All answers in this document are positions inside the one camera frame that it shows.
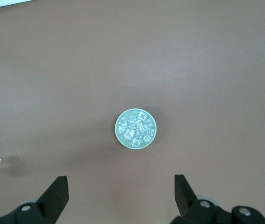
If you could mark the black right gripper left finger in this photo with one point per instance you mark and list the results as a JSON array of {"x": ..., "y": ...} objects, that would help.
[{"x": 52, "y": 198}]

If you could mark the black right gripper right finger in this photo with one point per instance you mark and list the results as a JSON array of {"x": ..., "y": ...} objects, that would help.
[{"x": 186, "y": 198}]

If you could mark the clear ice cube pile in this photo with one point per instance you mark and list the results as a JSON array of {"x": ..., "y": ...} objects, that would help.
[{"x": 135, "y": 130}]

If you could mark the green round bowl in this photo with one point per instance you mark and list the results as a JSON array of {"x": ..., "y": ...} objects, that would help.
[{"x": 122, "y": 116}]

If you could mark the brown table cover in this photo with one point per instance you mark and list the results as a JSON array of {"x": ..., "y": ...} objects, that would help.
[{"x": 193, "y": 70}]

